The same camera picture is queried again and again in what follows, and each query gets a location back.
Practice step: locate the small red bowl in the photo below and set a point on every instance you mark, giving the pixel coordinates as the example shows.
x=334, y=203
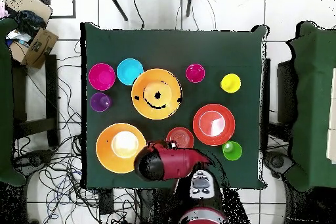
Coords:
x=181, y=136

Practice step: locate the large orange bowl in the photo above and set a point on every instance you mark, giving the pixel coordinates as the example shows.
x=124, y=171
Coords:
x=118, y=145
x=168, y=84

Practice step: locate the blue plastic bowl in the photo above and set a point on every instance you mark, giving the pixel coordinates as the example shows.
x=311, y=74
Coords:
x=128, y=70

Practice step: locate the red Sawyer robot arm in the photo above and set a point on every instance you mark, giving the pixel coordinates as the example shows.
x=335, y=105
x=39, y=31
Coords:
x=178, y=165

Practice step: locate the wide red bowl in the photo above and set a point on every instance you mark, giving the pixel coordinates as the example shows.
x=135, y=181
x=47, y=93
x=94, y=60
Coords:
x=214, y=124

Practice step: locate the purple plastic cup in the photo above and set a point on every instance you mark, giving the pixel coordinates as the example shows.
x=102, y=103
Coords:
x=100, y=102

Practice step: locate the green plastic cup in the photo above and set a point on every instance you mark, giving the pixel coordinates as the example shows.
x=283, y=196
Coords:
x=232, y=151

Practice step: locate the pink plastic cup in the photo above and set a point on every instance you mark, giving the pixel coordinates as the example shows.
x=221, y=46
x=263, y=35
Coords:
x=195, y=73

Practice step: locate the pink plastic bowl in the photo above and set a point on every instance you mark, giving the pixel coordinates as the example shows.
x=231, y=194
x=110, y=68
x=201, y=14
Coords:
x=101, y=76

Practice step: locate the yellow plastic cup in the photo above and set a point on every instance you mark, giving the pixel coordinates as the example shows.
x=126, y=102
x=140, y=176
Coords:
x=230, y=83

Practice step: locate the dark green tablecloth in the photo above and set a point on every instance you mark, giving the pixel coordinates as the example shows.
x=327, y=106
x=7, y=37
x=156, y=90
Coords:
x=170, y=48

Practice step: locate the open cardboard box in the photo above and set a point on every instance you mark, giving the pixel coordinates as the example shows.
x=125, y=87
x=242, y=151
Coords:
x=39, y=48

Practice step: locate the green covered table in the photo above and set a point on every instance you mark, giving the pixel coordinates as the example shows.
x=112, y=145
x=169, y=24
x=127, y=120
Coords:
x=5, y=103
x=312, y=103

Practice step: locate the dark blue bag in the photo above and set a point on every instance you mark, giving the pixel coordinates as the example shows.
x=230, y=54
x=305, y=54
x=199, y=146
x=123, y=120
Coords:
x=30, y=21

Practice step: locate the flat cardboard sheet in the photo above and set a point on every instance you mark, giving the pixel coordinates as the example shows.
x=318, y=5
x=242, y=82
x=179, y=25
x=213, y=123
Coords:
x=29, y=3

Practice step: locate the black bench frame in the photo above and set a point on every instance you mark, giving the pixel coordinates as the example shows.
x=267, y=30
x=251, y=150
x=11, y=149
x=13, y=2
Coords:
x=51, y=90

